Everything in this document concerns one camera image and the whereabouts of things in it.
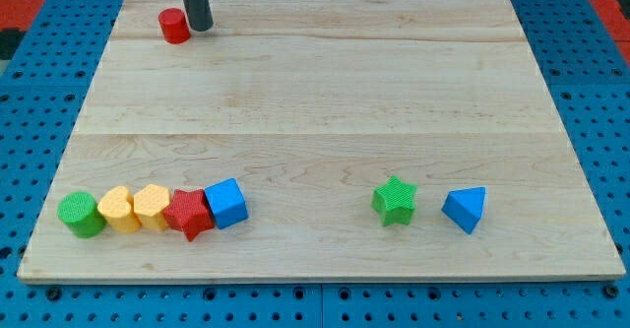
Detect green star block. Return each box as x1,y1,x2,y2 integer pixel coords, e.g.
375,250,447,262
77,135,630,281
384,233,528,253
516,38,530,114
371,175,417,227

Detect red star block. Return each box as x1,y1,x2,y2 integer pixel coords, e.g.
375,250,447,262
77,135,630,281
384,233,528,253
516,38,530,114
162,189,215,242

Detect light wooden board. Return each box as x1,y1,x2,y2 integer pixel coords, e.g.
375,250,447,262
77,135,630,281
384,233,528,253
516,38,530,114
18,0,626,285

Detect blue cube block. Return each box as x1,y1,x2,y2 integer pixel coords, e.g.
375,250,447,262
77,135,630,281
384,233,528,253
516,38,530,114
204,178,249,230

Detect blue triangle block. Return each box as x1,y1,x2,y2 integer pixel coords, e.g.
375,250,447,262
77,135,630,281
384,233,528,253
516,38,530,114
442,187,486,234

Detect yellow hexagon block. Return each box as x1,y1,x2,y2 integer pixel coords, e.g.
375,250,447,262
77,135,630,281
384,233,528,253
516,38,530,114
133,184,171,231

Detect red cylinder block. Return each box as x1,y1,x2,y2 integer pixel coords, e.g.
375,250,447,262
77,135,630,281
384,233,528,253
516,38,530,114
158,8,191,44

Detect yellow heart block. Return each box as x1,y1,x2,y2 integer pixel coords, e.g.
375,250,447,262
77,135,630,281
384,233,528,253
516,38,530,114
97,185,142,233

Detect green cylinder block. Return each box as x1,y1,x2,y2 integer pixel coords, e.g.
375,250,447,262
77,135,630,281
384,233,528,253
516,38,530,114
57,191,107,238

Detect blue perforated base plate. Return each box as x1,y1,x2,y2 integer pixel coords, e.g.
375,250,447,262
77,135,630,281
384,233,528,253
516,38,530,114
1,0,629,327

